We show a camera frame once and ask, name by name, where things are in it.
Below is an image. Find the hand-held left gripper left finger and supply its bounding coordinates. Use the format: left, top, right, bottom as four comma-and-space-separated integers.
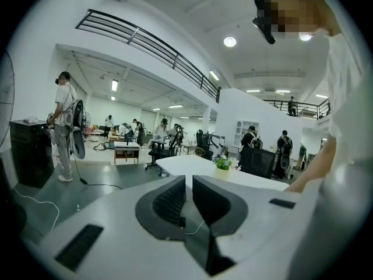
37, 175, 209, 280

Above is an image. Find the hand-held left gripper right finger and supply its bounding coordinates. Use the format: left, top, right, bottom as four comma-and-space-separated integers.
192, 175, 317, 280

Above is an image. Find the person's right forearm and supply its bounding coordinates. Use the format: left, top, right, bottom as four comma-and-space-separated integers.
284, 135, 339, 193

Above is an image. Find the black mesh office chair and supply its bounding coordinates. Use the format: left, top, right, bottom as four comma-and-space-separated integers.
240, 146, 276, 180

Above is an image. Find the potted plant in white pot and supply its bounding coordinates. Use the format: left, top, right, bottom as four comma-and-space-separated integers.
212, 155, 234, 181

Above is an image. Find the wooden side table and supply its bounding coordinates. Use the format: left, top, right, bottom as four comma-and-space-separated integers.
113, 141, 141, 166

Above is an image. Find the white table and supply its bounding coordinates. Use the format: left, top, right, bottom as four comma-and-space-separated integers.
156, 155, 290, 192

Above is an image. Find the white shelf unit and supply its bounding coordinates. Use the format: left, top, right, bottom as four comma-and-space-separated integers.
235, 120, 260, 147

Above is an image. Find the black cabinet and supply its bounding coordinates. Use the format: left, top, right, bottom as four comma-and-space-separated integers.
9, 119, 55, 189

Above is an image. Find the short black mezzanine railing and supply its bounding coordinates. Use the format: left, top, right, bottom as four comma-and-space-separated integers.
263, 97, 332, 120

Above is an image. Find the person's white dress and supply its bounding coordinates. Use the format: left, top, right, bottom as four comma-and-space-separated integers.
319, 29, 372, 169

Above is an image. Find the black standing fan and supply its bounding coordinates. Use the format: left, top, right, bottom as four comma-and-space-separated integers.
0, 50, 16, 156

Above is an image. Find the long black mezzanine railing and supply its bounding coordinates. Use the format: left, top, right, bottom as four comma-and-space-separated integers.
75, 9, 221, 104

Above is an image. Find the person's head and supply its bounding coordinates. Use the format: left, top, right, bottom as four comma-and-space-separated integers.
270, 0, 342, 37

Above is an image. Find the black cable with plug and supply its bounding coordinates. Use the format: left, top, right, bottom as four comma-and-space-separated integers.
71, 153, 123, 191

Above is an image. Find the long white floor cable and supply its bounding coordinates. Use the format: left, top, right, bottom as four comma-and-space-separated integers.
11, 185, 61, 230

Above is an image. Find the thin white cable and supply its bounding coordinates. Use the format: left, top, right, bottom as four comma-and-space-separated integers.
185, 219, 206, 235

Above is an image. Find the gold wire basket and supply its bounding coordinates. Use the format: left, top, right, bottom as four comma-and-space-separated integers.
186, 145, 205, 158

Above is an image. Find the black head-worn camera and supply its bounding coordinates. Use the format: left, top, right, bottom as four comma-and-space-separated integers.
252, 0, 276, 45

